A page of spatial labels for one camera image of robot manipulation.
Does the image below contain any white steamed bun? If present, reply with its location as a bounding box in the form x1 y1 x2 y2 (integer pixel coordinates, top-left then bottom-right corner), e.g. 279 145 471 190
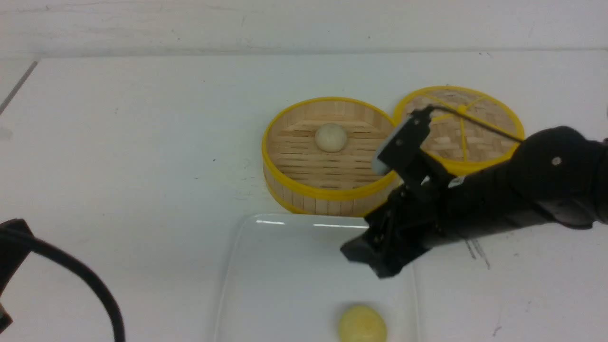
313 123 348 153

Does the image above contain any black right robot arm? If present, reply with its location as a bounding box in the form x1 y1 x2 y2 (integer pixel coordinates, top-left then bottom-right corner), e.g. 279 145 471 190
340 126 607 278

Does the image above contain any yellow steamed bun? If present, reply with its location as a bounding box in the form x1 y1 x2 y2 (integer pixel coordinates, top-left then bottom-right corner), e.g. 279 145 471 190
337 304 388 342

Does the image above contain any white rectangular plate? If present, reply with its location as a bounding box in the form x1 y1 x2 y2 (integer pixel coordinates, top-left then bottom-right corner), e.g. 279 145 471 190
213 214 423 342

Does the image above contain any black camera cable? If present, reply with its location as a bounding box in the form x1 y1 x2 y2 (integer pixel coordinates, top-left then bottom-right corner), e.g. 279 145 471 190
0 218 126 342

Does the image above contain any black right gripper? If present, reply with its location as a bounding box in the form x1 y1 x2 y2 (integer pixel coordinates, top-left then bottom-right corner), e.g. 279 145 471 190
340 157 468 279

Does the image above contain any bamboo steamer basket yellow rim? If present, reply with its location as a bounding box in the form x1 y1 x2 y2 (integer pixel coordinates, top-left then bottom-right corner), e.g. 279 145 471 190
261 97 400 217

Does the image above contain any woven bamboo steamer lid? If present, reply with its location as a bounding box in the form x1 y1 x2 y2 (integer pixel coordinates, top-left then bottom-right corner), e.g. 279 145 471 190
393 85 525 176

